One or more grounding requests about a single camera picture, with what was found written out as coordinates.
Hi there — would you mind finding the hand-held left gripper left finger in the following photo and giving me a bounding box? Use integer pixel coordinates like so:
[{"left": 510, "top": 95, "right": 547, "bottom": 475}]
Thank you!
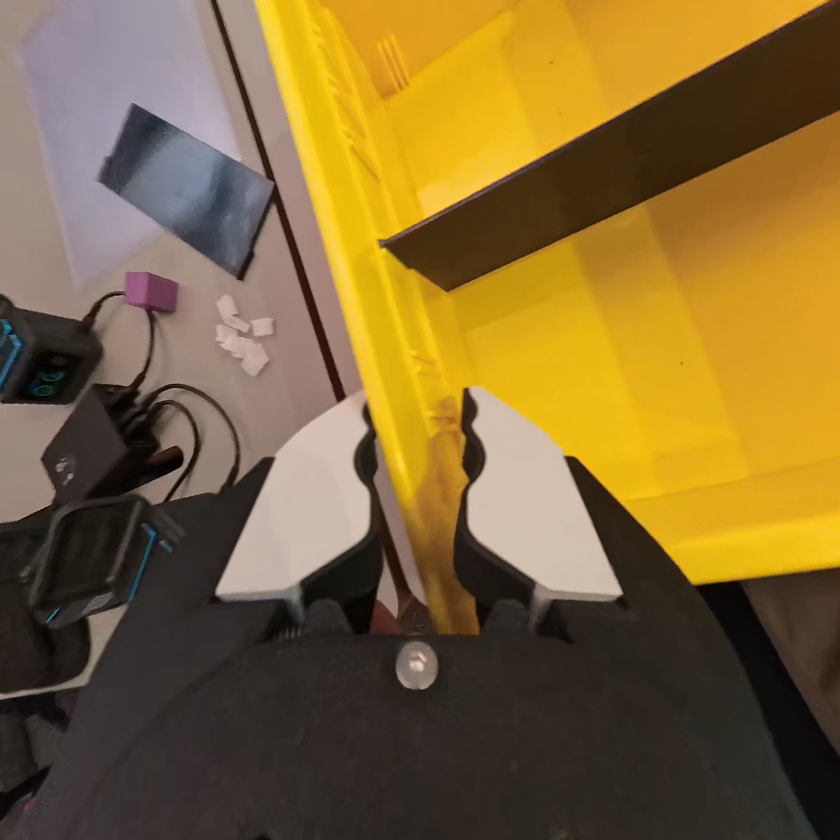
[{"left": 215, "top": 391, "right": 385, "bottom": 634}]

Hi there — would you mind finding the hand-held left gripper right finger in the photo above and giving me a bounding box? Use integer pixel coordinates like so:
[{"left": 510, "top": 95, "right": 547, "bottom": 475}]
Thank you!
[{"left": 453, "top": 386, "right": 624, "bottom": 634}]

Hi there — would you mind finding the yellow plastic bin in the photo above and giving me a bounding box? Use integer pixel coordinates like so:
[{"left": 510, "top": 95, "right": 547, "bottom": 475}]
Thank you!
[{"left": 252, "top": 0, "right": 840, "bottom": 637}]

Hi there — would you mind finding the pile of white paper scraps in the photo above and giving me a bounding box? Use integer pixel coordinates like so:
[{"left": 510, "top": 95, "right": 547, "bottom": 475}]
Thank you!
[{"left": 214, "top": 294, "right": 275, "bottom": 378}]

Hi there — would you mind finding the black charger box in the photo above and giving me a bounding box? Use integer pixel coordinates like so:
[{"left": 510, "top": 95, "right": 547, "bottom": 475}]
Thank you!
[{"left": 41, "top": 384, "right": 161, "bottom": 506}]

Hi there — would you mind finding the purple cube adapter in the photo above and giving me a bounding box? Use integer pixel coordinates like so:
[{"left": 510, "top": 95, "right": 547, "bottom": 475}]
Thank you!
[{"left": 125, "top": 271, "right": 180, "bottom": 314}]

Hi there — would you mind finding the dark cloth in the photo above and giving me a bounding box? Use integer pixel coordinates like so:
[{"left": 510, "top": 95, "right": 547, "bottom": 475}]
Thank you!
[{"left": 0, "top": 521, "right": 91, "bottom": 798}]

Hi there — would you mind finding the black tablet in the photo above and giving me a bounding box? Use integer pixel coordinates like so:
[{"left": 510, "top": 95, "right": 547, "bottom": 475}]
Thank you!
[{"left": 97, "top": 101, "right": 277, "bottom": 282}]

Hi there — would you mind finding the black bin divider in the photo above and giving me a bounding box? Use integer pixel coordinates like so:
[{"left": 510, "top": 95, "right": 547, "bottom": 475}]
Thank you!
[{"left": 379, "top": 3, "right": 840, "bottom": 293}]

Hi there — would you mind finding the white paper sheet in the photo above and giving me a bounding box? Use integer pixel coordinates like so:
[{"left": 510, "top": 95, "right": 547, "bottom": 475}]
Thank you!
[{"left": 20, "top": 0, "right": 245, "bottom": 290}]

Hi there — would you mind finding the thin black cable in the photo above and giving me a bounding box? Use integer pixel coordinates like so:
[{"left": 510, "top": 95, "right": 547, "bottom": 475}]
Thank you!
[
  {"left": 80, "top": 290, "right": 129, "bottom": 326},
  {"left": 144, "top": 384, "right": 242, "bottom": 493},
  {"left": 128, "top": 308, "right": 158, "bottom": 398}
]

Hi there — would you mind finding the black action camera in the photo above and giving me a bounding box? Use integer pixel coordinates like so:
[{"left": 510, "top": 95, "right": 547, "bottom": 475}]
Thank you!
[
  {"left": 0, "top": 295, "right": 104, "bottom": 405},
  {"left": 20, "top": 495, "right": 181, "bottom": 627}
]

